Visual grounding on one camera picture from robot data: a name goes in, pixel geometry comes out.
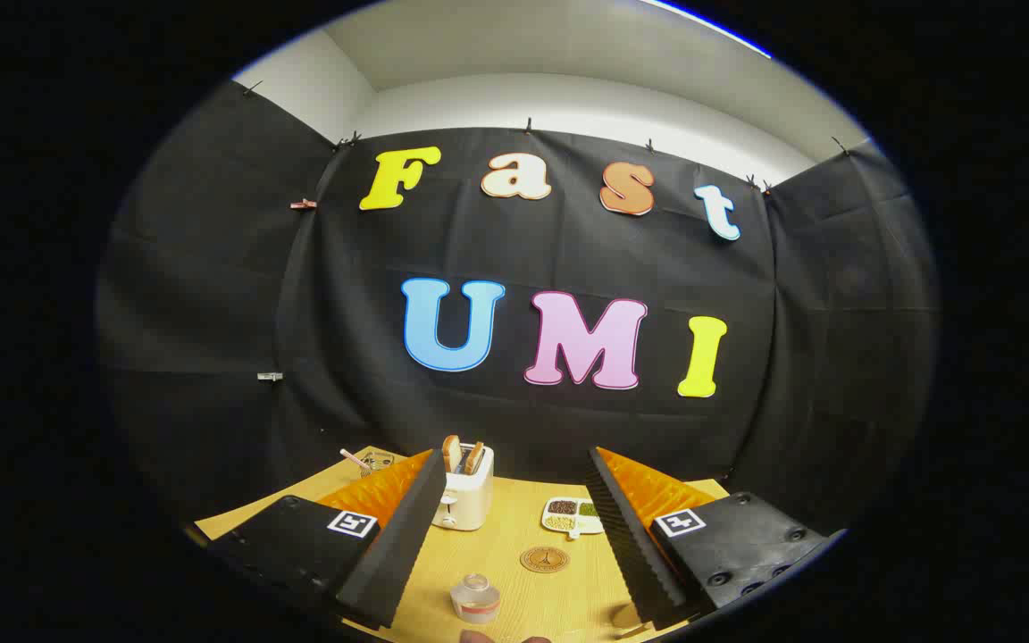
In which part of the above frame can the clear bottle with red label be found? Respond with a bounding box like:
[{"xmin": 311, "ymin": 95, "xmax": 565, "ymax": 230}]
[{"xmin": 450, "ymin": 573, "xmax": 502, "ymax": 624}]

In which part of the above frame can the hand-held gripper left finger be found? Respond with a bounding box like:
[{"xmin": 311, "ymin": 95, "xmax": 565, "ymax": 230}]
[{"xmin": 202, "ymin": 449, "xmax": 448, "ymax": 630}]

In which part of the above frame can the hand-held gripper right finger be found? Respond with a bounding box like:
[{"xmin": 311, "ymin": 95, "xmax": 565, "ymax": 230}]
[{"xmin": 586, "ymin": 447, "xmax": 846, "ymax": 630}]

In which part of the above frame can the black backdrop cloth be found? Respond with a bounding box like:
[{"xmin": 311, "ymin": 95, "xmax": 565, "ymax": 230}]
[{"xmin": 95, "ymin": 80, "xmax": 940, "ymax": 537}]

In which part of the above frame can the white toaster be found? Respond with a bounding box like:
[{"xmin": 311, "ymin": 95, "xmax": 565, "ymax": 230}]
[{"xmin": 432, "ymin": 444, "xmax": 495, "ymax": 532}]

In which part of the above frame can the wooden table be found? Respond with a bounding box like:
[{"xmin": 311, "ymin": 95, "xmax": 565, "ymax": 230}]
[{"xmin": 196, "ymin": 447, "xmax": 730, "ymax": 643}]

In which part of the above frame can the white divided dish of grains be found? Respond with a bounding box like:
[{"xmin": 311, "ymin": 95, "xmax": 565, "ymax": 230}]
[{"xmin": 541, "ymin": 497, "xmax": 607, "ymax": 540}]

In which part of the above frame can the round cork coaster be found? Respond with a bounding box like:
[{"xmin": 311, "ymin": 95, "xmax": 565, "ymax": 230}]
[{"xmin": 520, "ymin": 546, "xmax": 571, "ymax": 573}]

